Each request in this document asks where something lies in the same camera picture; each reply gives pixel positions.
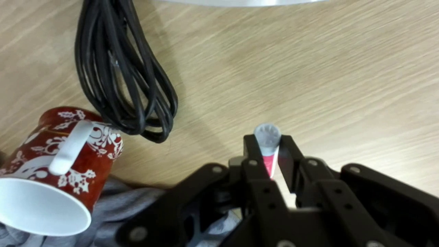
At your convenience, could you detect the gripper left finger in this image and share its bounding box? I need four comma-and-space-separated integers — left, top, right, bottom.
116, 134, 290, 247

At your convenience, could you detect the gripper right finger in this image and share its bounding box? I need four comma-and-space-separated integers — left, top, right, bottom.
277, 135, 439, 247

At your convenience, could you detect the red marker with grey cap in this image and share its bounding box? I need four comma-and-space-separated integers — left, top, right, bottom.
253, 123, 282, 180

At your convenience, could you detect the red mug with white pattern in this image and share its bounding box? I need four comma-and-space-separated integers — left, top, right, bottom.
0, 107, 124, 237

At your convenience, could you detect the grey cloth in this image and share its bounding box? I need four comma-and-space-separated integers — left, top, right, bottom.
0, 177, 240, 247

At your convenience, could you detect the white round object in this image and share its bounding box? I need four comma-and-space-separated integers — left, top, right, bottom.
156, 0, 330, 8

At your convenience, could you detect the coil of black cable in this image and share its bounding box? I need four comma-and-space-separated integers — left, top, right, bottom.
74, 0, 178, 144

